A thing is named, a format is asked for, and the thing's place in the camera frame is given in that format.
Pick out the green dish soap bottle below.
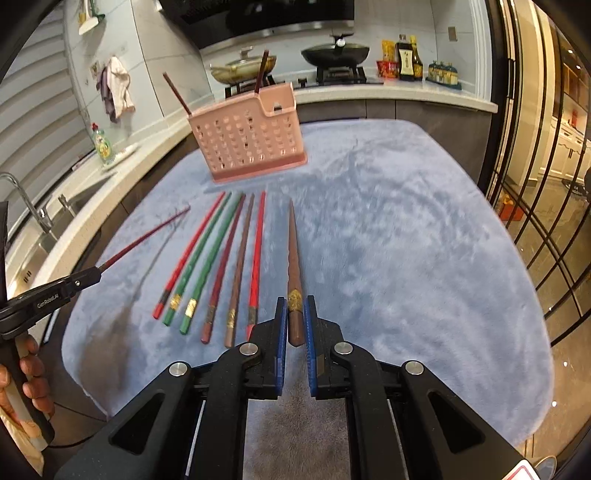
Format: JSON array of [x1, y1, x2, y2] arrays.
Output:
[[92, 122, 116, 167]]

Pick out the person's left hand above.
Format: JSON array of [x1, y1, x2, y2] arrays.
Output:
[[0, 335, 56, 428]]

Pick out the black range hood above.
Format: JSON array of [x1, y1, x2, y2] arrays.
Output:
[[158, 0, 356, 50]]

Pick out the blue-grey plush mat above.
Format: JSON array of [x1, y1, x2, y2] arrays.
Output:
[[61, 119, 555, 480]]

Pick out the black grid glass door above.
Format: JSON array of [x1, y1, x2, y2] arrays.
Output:
[[485, 0, 591, 352]]

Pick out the dark soy sauce bottle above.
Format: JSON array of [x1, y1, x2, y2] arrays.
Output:
[[396, 34, 416, 82]]

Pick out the chrome faucet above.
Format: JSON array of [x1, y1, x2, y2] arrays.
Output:
[[0, 172, 59, 241]]

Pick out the dark red chopstick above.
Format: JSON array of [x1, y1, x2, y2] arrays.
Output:
[[201, 198, 247, 343], [98, 207, 191, 271]]

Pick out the gold wok with lid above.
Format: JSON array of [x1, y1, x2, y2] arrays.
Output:
[[210, 46, 278, 86]]

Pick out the steel sink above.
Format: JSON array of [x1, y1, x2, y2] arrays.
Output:
[[38, 185, 105, 259]]

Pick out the black gas stove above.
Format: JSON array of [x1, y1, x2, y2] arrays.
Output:
[[224, 66, 385, 99]]

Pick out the white hanging cloth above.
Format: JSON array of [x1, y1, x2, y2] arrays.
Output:
[[107, 55, 136, 117]]

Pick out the green chopstick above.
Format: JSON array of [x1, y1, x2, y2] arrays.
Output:
[[179, 193, 245, 335], [163, 191, 232, 324]]

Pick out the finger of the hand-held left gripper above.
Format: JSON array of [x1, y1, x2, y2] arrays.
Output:
[[58, 267, 103, 301]]

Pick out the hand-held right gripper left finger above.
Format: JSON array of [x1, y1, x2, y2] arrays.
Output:
[[53, 296, 289, 480]]

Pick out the dark sauce bottle yellow cap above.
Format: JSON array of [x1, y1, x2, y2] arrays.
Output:
[[410, 39, 424, 80]]

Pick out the purple hanging cloth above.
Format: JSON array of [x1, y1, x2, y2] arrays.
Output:
[[95, 65, 119, 123]]

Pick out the white kitchen counter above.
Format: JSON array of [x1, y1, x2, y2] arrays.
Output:
[[7, 78, 499, 301]]

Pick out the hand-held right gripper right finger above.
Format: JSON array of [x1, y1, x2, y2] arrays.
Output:
[[305, 296, 529, 480]]

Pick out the red box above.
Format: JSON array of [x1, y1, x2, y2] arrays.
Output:
[[498, 194, 523, 223]]

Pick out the black wok with lid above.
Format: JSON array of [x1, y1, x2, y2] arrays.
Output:
[[301, 31, 371, 68]]

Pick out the spice jar set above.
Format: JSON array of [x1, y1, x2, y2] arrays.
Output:
[[425, 60, 461, 89]]

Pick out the hanging cleaning brush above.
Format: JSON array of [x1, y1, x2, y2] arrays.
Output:
[[77, 0, 106, 36]]

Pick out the pink perforated utensil holder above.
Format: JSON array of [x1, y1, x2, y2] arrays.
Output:
[[187, 84, 308, 182]]

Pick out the dark brown chopstick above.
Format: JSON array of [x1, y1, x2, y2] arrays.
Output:
[[255, 50, 270, 94], [163, 72, 194, 116]]

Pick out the window blinds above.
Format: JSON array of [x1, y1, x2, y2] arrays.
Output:
[[0, 7, 95, 227]]

